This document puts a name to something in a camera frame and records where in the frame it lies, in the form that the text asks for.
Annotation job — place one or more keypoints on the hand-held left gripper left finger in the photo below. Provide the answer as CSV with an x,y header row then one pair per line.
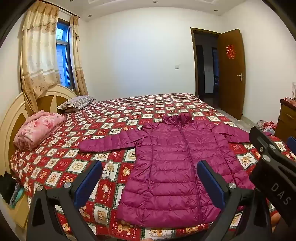
x,y
89,179

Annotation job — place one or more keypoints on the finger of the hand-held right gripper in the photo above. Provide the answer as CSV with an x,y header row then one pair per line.
x,y
261,139
292,146

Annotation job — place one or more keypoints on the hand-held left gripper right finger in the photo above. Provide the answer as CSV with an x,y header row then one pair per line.
x,y
211,183

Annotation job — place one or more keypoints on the magenta puffer jacket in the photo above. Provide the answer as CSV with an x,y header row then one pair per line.
x,y
171,173

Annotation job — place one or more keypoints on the pile of clothes on floor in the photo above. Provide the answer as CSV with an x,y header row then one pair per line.
x,y
266,127

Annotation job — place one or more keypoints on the red checkered printed bedsheet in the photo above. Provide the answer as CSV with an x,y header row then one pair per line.
x,y
69,162

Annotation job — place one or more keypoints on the brown wooden dresser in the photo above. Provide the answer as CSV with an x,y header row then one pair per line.
x,y
286,120

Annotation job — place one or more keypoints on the brown wooden door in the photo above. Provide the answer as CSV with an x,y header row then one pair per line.
x,y
231,88

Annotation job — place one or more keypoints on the pink floral folded quilt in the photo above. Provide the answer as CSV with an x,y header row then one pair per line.
x,y
38,131

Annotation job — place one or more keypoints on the teal cloth item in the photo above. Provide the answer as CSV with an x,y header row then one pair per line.
x,y
17,194

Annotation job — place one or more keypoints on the striped grey pillow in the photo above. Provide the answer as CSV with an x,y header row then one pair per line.
x,y
77,101

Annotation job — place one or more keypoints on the black bag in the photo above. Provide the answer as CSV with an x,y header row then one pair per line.
x,y
7,187

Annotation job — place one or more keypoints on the red paper door decoration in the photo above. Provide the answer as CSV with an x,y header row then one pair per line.
x,y
230,51

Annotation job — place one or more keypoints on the cream wooden headboard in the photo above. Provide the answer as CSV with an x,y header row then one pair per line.
x,y
13,115

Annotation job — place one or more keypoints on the window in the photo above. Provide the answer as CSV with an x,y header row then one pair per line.
x,y
63,55

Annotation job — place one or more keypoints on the large beige floral curtain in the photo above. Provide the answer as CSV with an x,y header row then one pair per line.
x,y
38,58

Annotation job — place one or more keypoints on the dark curtain rod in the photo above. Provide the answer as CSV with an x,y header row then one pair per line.
x,y
69,12

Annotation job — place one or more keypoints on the dark wooden door frame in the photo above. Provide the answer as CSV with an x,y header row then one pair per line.
x,y
193,69

